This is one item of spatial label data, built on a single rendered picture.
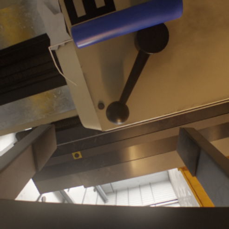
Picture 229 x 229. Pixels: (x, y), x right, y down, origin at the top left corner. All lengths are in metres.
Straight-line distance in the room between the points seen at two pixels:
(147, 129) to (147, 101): 0.75
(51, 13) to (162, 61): 0.19
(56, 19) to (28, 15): 0.76
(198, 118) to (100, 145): 0.61
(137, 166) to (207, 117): 0.53
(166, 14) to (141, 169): 1.03
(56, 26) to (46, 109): 0.78
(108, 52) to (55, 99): 0.77
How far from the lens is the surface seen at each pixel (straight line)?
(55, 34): 0.32
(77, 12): 0.28
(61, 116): 1.03
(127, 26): 0.20
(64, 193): 12.99
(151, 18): 0.20
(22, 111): 1.12
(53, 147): 0.17
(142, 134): 1.02
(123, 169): 1.14
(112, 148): 1.05
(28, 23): 1.05
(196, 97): 0.29
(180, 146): 0.17
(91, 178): 1.20
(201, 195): 2.97
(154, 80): 0.27
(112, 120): 0.23
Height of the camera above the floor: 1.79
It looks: 7 degrees up
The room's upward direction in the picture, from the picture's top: 105 degrees counter-clockwise
